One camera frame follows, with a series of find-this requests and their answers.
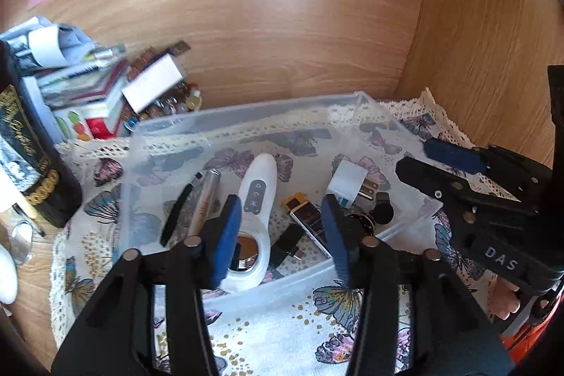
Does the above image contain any white power adapter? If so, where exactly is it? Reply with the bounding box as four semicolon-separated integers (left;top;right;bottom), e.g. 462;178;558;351
327;161;380;209

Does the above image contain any silver metal tube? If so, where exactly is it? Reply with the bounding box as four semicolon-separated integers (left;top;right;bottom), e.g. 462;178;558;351
187;167;223;238

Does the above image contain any cluster of small bottles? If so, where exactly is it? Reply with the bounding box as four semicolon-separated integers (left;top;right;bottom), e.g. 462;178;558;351
125;81;204;125

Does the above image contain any clear plastic storage box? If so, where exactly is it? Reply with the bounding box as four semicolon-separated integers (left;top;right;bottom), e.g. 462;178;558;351
117;91;443;306

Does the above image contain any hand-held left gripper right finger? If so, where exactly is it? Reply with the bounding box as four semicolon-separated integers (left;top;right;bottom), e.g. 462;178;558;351
321;195;516;376

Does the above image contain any black round cap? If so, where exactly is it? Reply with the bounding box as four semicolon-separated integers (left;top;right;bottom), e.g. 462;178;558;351
368;192;395;224

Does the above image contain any red orange garment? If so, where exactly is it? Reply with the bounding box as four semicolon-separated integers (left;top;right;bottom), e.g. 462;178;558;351
502;314;556;359

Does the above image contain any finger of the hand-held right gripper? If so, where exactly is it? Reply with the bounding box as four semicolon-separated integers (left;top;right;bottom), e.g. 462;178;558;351
423;137;553;201
395;157;540;236

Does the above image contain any black slim tool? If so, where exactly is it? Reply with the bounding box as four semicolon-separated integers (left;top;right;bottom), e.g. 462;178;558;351
159;171;206;248

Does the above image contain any clear drinking glass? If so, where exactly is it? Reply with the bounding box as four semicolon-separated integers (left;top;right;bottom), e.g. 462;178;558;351
10;221;35;266

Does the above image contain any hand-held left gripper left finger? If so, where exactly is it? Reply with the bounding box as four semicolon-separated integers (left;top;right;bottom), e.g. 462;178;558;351
50;195;244;376

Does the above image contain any white paper sheet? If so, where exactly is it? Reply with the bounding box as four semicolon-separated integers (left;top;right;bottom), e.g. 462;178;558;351
0;171;23;214

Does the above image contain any person's right hand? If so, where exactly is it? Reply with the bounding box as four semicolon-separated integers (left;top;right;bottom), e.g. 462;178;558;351
491;281;523;321

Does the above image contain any stack of books and packets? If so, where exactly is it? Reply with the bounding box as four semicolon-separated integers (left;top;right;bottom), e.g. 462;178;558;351
22;45;186;141

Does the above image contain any pile of folded papers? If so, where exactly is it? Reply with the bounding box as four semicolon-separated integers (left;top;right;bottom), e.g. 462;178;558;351
0;17;95;73

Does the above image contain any white handheld beauty device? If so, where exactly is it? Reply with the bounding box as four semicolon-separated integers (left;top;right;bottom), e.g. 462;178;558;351
219;153;278;294

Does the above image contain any small white box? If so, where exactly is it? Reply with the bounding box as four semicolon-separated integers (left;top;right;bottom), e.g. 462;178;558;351
121;54;186;112

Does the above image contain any white rounded object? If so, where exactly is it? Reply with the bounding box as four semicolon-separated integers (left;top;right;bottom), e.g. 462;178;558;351
0;246;18;305

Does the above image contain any black gold perfume box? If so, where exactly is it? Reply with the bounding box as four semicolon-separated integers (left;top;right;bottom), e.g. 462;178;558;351
281;193;333;260

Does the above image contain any butterfly print lace tablecloth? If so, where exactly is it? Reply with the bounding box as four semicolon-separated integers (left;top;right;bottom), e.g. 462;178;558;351
48;87;521;376

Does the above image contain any black box gold lettering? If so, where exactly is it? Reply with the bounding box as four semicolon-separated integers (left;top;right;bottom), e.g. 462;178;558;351
0;39;84;229

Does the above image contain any black usb adapter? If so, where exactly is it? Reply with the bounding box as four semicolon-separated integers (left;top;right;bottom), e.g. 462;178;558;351
270;223;304;266

